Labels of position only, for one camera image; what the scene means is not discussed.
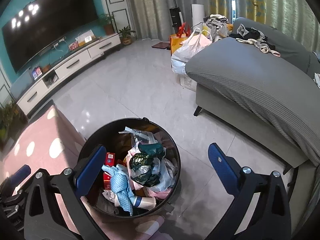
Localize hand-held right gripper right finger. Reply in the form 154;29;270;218
208;142;292;240

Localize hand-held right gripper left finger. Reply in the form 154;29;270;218
24;144;108;240

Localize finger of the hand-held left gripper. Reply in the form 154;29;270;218
0;164;32;205

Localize red carton box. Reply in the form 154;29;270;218
102;152;118;190

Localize black trash bin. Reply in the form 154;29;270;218
77;117;182;217

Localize green snack packet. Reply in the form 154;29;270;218
129;142;167;187

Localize pink dotted tablecloth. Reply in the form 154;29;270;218
0;100;165;240

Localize large leafy potted plant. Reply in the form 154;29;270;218
0;100;23;140

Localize grey sofa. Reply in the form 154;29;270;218
185;17;320;168

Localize small blue sign stand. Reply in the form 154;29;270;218
31;66;43;79

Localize white television cabinet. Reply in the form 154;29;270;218
16;34;122;117

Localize large white plastic bag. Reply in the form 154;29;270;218
171;29;213;75

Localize desk calendar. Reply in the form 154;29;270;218
75;30;94;47

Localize orange tote bag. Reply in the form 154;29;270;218
170;22;192;55

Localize dark clothes on sofa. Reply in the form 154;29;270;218
230;24;280;57

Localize potted plant yellow pot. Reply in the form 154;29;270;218
117;26;137;45

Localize pile of clothes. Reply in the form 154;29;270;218
204;14;234;42

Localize potted plant terracotta pot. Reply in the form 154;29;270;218
99;12;117;35

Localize black television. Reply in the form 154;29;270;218
1;0;99;74

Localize white cylinder appliance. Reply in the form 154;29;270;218
191;4;205;27

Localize upright vacuum cleaner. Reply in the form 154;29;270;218
161;0;184;30

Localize yellow patterned curtain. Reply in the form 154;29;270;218
209;0;275;28

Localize grey curtain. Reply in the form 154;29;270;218
125;0;210;40

